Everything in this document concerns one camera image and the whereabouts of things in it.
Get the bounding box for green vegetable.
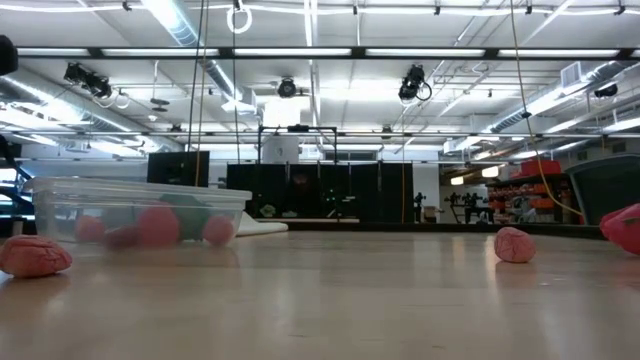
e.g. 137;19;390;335
159;193;214;241

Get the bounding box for red pepper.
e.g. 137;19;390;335
598;203;640;256

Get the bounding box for white tupperware lid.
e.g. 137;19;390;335
234;212;290;237

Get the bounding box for clear plastic tupperware container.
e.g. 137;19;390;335
22;175;254;247

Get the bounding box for black partition panels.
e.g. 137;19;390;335
226;160;415;224

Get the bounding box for round black ceiling device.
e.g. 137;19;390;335
277;77;298;99

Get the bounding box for black cabinet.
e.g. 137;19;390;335
146;150;211;189

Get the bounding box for shelf with orange bins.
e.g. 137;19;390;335
487;158;576;225

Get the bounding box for black gantry frame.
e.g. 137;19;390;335
257;124;339;166

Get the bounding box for black hanging spotlight with cable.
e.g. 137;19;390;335
397;63;433;103

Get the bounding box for black metal table frame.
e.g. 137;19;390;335
287;218;640;240

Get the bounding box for black hanging cable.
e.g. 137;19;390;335
186;0;207;152

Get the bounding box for white hanging ring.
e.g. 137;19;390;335
225;4;254;35

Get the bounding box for silver ventilation duct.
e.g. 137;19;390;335
142;0;251;109

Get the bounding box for yellow hanging cable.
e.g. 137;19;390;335
508;0;585;217

